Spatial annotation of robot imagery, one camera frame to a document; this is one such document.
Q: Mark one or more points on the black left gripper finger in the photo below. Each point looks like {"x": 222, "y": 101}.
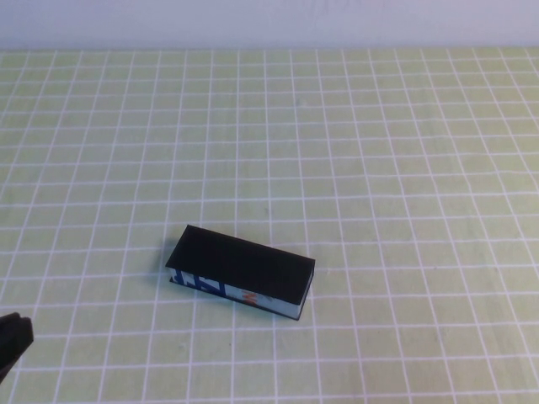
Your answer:
{"x": 19, "y": 338}
{"x": 7, "y": 323}

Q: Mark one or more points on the black glasses case printed sides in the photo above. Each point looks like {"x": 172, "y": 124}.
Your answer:
{"x": 240, "y": 265}

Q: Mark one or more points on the green checked tablecloth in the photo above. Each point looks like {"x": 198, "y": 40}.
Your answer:
{"x": 337, "y": 147}

